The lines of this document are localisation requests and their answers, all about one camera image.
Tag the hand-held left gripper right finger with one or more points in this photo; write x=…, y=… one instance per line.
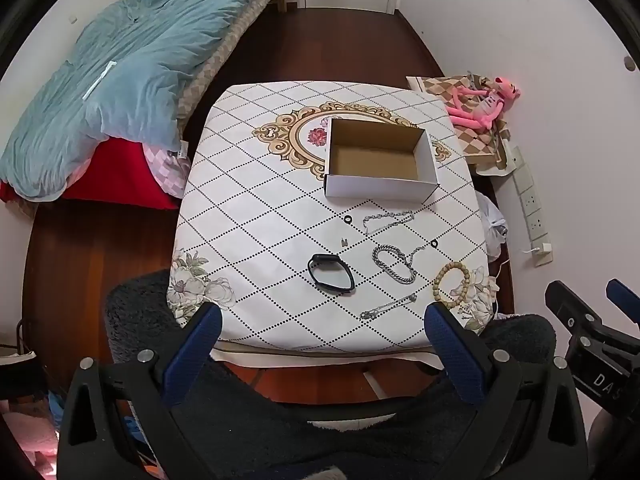
x=450, y=345

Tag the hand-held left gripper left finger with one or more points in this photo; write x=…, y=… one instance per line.
x=200, y=340

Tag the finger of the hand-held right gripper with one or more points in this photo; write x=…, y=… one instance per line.
x=625, y=300
x=570, y=310

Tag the black smart band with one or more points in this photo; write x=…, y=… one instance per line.
x=325, y=258

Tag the white cardboard box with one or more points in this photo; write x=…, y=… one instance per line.
x=380, y=190

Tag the white charger plug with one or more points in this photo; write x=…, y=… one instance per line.
x=542, y=248

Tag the white plastic bag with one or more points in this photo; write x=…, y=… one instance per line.
x=495, y=230

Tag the patterned white tablecloth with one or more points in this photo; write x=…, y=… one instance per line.
x=260, y=220

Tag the pink checked pillow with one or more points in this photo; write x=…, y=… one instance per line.
x=167, y=170

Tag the red bed sheet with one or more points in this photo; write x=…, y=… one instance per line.
x=120, y=170

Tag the brown checkered cushion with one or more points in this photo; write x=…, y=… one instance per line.
x=472, y=142

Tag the pink cloth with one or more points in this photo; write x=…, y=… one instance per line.
x=25, y=445

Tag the pink plush toy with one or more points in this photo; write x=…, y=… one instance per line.
x=482, y=110

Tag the light blue duvet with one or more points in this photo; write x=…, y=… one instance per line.
x=125, y=70

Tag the white wall socket strip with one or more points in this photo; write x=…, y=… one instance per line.
x=530, y=205

